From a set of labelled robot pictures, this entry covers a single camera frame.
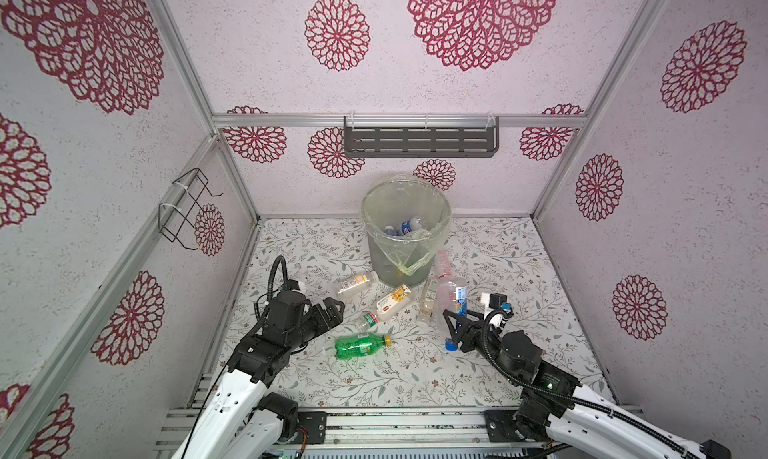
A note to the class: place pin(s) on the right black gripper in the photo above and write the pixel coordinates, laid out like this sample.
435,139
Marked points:
470,328

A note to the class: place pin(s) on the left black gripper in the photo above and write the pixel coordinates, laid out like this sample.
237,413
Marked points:
334,316

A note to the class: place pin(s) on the white bottle red cap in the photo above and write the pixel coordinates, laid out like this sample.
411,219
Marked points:
442,264

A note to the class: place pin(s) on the green soda bottle yellow cap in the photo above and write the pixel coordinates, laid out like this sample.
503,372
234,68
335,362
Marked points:
360,346

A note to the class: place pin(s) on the pepsi bottle blue cap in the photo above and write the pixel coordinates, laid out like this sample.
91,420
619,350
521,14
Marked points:
412,225

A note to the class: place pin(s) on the clear bottle blue orange label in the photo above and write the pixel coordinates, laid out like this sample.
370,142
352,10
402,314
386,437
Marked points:
451,296

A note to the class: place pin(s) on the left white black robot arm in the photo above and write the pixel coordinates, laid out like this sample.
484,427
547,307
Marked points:
243,418

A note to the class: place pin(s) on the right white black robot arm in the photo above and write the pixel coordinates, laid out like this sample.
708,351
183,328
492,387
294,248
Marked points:
555,407

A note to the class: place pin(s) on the grey mesh waste bin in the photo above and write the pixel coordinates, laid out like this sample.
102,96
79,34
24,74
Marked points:
401,261

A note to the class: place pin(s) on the translucent green bin liner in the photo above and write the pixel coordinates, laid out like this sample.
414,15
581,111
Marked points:
405,249

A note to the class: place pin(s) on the clear bottle green white label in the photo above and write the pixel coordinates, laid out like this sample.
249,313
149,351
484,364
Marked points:
427,300

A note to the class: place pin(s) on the clear bottle sunflower label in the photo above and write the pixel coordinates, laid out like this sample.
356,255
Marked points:
384,309

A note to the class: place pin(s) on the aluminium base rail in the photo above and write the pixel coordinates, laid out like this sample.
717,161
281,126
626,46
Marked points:
357,428

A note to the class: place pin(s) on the black wire wall rack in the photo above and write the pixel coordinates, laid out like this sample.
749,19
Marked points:
193,221

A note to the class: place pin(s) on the grey slotted wall shelf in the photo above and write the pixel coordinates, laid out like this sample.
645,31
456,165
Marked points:
379,140

